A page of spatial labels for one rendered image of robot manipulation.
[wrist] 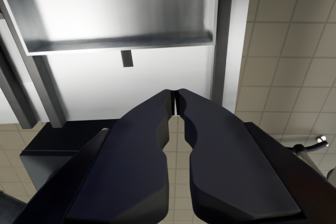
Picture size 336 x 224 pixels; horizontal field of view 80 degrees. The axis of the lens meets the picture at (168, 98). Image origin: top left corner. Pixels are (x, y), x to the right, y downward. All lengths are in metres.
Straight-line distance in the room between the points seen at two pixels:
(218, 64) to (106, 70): 0.18
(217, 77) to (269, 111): 1.29
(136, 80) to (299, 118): 1.51
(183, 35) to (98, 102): 0.19
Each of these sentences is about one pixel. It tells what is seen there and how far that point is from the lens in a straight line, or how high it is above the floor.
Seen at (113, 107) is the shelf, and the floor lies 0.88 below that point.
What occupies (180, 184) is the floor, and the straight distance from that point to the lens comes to 2.00.
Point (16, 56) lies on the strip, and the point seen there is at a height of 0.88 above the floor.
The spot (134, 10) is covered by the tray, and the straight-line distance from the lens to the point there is 0.31.
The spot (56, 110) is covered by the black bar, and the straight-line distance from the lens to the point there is 0.40.
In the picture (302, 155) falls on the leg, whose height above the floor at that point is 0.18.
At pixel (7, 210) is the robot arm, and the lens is 0.59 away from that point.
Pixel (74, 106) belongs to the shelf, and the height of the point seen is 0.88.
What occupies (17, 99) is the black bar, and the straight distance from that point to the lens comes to 0.42.
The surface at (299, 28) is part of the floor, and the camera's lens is 1.42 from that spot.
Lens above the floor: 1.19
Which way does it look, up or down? 60 degrees down
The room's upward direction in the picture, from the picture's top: 179 degrees counter-clockwise
